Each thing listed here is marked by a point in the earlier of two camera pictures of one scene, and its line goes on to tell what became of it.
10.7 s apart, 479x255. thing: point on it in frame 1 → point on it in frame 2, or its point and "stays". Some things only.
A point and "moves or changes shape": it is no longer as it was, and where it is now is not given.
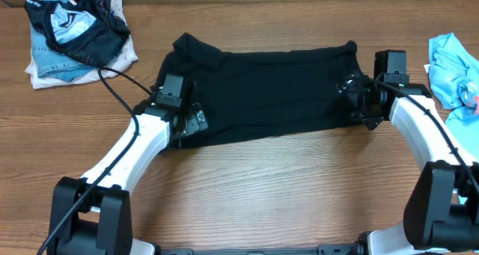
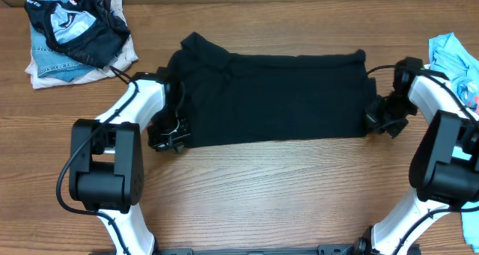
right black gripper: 371,120 → 371,118
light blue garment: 454,78 stays
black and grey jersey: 87,28 stays
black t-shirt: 250,94 moves or changes shape
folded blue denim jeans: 51,63 stays
